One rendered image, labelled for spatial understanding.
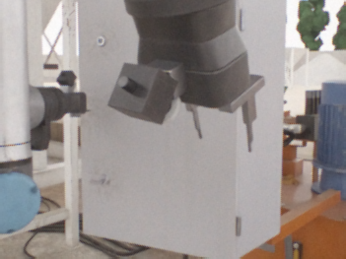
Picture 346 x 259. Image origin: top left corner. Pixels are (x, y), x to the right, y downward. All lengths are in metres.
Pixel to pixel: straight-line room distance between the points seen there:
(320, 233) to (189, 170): 0.65
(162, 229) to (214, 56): 0.76
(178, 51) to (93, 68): 0.75
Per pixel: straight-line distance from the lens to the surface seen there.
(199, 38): 0.26
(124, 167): 0.99
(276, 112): 1.02
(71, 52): 2.39
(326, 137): 1.59
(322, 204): 1.42
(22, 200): 0.62
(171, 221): 0.96
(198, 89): 0.27
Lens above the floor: 1.06
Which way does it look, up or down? 7 degrees down
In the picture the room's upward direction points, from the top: straight up
